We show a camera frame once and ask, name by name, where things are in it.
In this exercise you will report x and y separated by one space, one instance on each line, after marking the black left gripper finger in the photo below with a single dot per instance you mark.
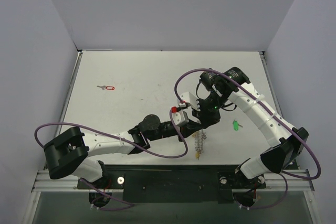
184 133
191 127

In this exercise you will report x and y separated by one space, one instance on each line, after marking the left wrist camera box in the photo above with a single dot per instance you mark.
178 116

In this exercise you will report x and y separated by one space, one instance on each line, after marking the key with yellow tag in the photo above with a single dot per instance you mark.
197 155

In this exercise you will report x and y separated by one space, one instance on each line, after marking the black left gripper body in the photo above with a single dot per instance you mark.
185 132

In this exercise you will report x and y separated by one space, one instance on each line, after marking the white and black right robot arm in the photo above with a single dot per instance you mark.
237 89

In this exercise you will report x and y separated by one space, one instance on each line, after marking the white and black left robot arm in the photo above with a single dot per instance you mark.
71 152

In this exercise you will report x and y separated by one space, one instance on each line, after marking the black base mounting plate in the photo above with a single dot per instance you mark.
177 183

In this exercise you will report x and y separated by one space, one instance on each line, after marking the silver metal keyring disc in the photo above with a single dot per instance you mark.
199 139

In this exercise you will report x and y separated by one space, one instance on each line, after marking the key with red tag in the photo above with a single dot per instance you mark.
106 87

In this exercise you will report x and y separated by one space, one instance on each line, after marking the key with green tag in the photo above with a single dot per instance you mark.
236 125

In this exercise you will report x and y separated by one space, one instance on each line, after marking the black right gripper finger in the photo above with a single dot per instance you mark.
207 123
198 115

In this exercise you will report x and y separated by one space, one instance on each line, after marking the aluminium frame rail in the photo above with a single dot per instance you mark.
70 183

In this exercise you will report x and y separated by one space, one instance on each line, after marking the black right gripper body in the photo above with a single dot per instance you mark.
206 120

